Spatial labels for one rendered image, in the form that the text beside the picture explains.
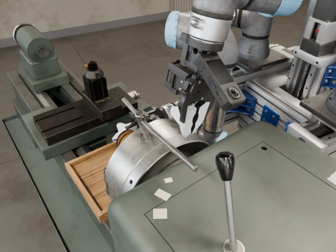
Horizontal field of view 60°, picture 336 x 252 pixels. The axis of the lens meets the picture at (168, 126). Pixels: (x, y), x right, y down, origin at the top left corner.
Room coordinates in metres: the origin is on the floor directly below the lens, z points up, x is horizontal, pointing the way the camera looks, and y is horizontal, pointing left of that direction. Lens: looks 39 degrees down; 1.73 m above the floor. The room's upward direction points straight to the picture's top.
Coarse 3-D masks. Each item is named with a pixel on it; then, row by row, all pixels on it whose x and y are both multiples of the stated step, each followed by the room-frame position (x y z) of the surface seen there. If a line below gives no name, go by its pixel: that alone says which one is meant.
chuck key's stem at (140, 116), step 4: (136, 112) 0.57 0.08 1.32; (140, 112) 0.57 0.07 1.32; (136, 116) 0.56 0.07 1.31; (140, 116) 0.55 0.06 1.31; (144, 116) 0.56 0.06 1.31; (140, 120) 0.55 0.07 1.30; (140, 124) 0.56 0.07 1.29; (140, 128) 0.56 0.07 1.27; (144, 128) 0.56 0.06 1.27; (144, 132) 0.56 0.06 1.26; (144, 136) 0.57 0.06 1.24; (148, 136) 0.57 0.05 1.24
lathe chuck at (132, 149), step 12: (156, 120) 0.64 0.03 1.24; (168, 120) 0.65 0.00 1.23; (132, 132) 0.60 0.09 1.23; (168, 132) 0.59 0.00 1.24; (180, 132) 0.60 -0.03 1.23; (120, 144) 0.57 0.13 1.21; (132, 144) 0.56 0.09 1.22; (144, 144) 0.55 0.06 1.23; (156, 144) 0.54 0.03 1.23; (120, 156) 0.54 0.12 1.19; (132, 156) 0.53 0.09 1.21; (108, 168) 0.54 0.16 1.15; (120, 168) 0.51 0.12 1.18; (132, 168) 0.50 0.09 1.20; (108, 180) 0.52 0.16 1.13; (120, 180) 0.49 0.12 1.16; (108, 192) 0.53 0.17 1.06; (120, 192) 0.47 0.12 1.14
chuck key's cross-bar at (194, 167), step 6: (126, 102) 0.63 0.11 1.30; (132, 108) 0.60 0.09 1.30; (144, 120) 0.55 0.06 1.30; (144, 126) 0.54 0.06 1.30; (150, 126) 0.53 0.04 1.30; (150, 132) 0.51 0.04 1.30; (156, 132) 0.50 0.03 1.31; (156, 138) 0.49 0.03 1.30; (162, 138) 0.47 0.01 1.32; (168, 144) 0.45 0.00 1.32; (174, 150) 0.42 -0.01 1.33; (180, 156) 0.40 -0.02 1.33; (186, 162) 0.38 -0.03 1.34; (192, 162) 0.38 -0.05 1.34; (192, 168) 0.36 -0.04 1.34
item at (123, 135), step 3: (126, 129) 0.75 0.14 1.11; (129, 129) 0.75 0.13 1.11; (123, 132) 0.73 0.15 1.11; (126, 132) 0.73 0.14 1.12; (129, 132) 0.74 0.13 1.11; (120, 135) 0.73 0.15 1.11; (123, 135) 0.72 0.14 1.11; (126, 135) 0.71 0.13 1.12; (117, 138) 0.72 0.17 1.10; (120, 138) 0.72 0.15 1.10; (123, 138) 0.71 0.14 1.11; (117, 141) 0.72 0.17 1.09; (120, 141) 0.70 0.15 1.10; (117, 144) 0.71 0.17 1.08
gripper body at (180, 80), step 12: (180, 36) 0.55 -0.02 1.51; (192, 48) 0.52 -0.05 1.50; (204, 48) 0.49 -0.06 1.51; (216, 48) 0.49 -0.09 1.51; (180, 60) 0.53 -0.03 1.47; (192, 60) 0.51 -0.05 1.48; (168, 72) 0.53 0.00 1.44; (180, 72) 0.50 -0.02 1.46; (192, 72) 0.50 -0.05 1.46; (168, 84) 0.52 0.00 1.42; (180, 84) 0.50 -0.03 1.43; (192, 84) 0.47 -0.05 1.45; (204, 84) 0.49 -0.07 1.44; (192, 96) 0.47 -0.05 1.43; (204, 96) 0.49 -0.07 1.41
